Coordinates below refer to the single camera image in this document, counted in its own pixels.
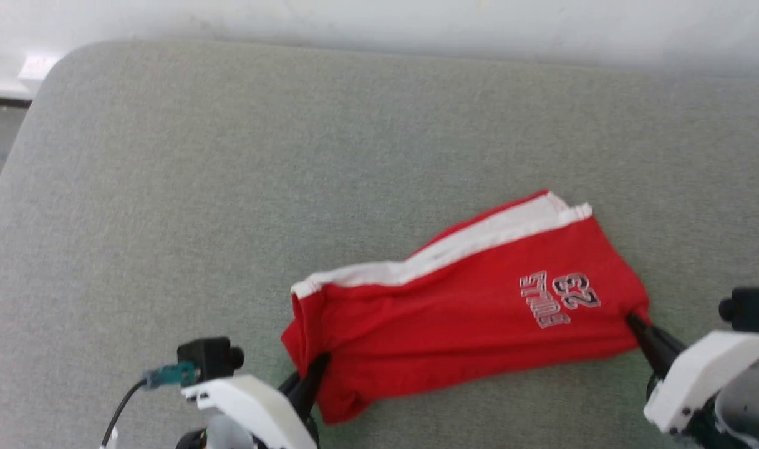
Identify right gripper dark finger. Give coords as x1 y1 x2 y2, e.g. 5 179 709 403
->
625 312 686 379

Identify white dark right gripper body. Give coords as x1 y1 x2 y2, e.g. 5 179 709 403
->
642 330 759 436

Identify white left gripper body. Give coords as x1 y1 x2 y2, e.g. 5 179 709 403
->
181 374 318 449

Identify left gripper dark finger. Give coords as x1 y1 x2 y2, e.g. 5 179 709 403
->
292 353 331 422
278 372 304 400

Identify red Bulls 23 shorts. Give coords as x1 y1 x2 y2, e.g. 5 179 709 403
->
281 190 652 426

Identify grey fabric sofa cushion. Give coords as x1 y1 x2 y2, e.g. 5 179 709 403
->
0 41 759 449

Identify white wall socket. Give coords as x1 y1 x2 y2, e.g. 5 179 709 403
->
17 54 60 83

